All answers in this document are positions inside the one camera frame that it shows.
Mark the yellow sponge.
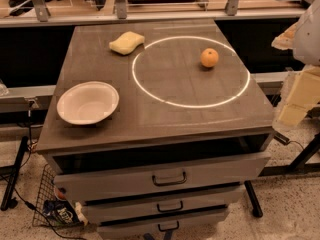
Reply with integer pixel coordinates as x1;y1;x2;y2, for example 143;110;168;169
109;31;145;55

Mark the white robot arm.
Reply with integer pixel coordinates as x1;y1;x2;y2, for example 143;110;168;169
271;0;320;128

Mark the orange fruit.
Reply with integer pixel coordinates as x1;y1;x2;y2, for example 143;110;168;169
200;48;219;68

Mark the grey drawer cabinet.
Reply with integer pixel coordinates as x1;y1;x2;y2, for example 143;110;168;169
35;18;276;240

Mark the white bowl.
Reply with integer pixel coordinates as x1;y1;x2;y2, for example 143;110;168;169
57;81;119;125

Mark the blue snack bag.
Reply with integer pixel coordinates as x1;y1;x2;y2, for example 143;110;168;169
42;200;79;225

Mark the black table leg left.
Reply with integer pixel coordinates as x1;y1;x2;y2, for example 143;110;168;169
0;136;28;211

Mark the bottom drawer with handle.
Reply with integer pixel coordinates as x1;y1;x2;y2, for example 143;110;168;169
97;206;229;239

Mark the drawer with handle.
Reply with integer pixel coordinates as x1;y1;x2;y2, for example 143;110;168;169
54;151;270;201
82;185;244;224
97;206;229;239

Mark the middle drawer with handle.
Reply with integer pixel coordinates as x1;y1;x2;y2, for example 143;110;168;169
82;185;244;224

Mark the top drawer with handle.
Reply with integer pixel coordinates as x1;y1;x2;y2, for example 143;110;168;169
54;151;270;201

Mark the wire basket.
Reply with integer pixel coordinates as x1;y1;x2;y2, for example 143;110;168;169
32;165;83;228

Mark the black cable on floor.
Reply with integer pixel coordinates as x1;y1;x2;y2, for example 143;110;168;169
0;173;88;240

